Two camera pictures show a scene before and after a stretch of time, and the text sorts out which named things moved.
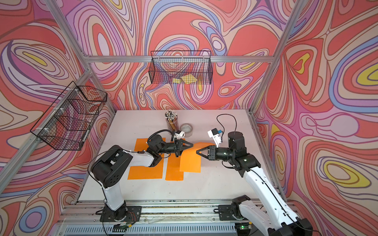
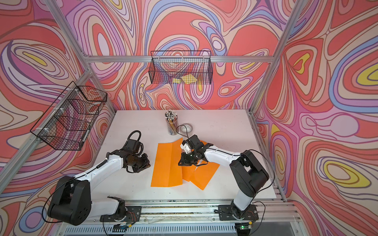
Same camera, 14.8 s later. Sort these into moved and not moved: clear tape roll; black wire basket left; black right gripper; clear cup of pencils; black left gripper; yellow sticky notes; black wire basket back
Moved: black left gripper; black right gripper
Not moved: clear tape roll; yellow sticky notes; black wire basket left; black wire basket back; clear cup of pencils
